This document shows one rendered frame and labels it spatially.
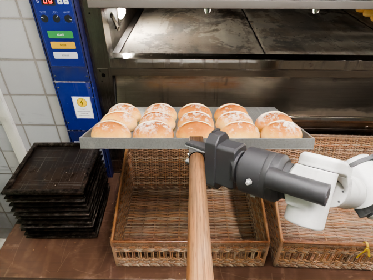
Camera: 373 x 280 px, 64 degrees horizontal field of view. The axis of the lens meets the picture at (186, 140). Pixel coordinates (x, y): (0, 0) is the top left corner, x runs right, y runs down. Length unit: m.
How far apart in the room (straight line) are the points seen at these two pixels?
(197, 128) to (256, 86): 0.61
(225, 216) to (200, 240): 0.94
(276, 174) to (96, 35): 0.90
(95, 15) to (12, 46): 0.36
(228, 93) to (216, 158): 0.71
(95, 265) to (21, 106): 0.73
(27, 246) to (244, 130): 1.00
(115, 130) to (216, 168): 0.27
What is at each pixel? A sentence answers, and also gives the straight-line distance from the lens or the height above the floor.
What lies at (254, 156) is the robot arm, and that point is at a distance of 0.54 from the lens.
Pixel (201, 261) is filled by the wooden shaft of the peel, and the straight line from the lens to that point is 0.36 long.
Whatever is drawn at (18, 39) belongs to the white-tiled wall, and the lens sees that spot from 1.32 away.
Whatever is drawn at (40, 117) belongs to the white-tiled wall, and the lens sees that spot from 1.47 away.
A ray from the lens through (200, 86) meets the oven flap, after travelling 1.25.
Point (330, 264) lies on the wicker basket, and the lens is 1.28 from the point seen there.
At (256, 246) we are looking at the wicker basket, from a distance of 1.12.
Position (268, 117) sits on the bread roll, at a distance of 0.81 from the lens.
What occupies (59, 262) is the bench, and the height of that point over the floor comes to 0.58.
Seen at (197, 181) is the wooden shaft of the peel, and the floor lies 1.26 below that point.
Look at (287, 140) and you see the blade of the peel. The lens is 0.73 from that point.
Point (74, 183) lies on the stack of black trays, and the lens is 1.16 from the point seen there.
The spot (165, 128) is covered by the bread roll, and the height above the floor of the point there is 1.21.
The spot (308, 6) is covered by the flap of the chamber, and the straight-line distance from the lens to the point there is 1.03.
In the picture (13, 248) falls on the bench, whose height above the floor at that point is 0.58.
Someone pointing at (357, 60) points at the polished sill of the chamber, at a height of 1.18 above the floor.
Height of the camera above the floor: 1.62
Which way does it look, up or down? 37 degrees down
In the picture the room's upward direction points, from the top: straight up
